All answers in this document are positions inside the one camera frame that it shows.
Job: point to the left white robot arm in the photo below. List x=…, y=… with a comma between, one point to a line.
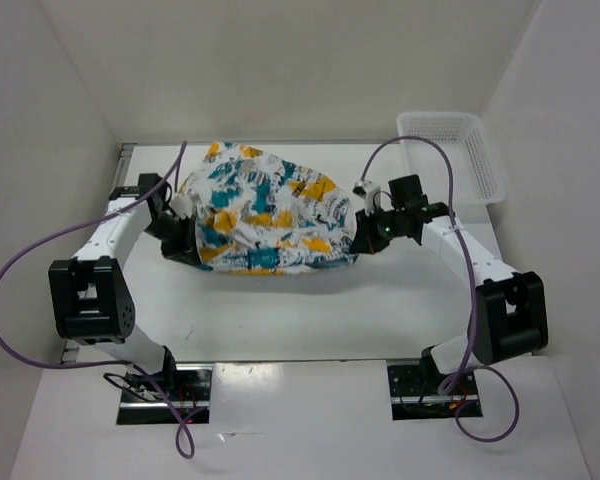
x=92, y=303

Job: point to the white plastic mesh basket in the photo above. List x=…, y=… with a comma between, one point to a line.
x=434, y=141

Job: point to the white yellow teal printed shorts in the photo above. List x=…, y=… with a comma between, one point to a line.
x=259, y=214

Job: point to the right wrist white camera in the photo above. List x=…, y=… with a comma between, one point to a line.
x=370, y=193

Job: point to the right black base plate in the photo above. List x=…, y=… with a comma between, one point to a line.
x=414, y=398

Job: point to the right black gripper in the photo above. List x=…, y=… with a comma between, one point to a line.
x=367, y=239

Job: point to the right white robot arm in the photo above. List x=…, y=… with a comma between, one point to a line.
x=508, y=316

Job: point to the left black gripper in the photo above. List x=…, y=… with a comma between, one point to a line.
x=184, y=248

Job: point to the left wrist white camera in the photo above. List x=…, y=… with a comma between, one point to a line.
x=183, y=207

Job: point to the wrist white camera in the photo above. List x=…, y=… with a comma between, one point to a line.
x=370, y=193
x=183, y=207

